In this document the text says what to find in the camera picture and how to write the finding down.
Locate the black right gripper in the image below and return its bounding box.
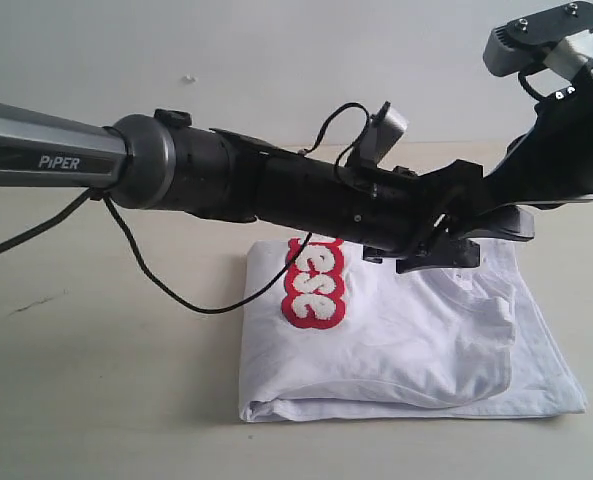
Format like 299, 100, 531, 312
455, 82, 593, 242

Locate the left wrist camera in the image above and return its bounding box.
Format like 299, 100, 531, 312
346, 101, 409, 168

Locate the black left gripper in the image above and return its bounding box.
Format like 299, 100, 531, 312
255, 151, 482, 274

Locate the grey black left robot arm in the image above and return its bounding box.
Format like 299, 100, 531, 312
0, 103, 481, 273

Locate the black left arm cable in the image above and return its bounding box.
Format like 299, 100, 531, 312
0, 101, 372, 316

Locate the white t-shirt red lettering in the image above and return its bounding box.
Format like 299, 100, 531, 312
238, 238, 587, 423

